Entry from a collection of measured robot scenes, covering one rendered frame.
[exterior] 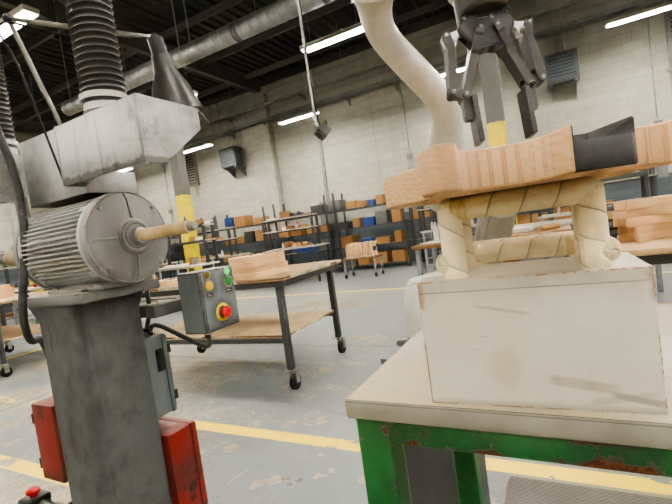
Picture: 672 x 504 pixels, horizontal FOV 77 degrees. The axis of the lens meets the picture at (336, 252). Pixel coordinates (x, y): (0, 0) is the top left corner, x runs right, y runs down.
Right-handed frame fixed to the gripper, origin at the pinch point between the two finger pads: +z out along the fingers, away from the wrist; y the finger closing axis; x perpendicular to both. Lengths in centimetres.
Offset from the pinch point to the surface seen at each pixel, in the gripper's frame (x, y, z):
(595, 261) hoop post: 10.5, -3.3, 22.2
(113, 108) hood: -24, 70, -24
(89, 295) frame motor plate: -47, 94, 13
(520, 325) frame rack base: 6.9, 5.4, 28.9
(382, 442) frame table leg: -5, 25, 45
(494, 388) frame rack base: 4.1, 9.2, 36.9
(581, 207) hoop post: 10.8, -2.9, 15.6
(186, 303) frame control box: -73, 79, 18
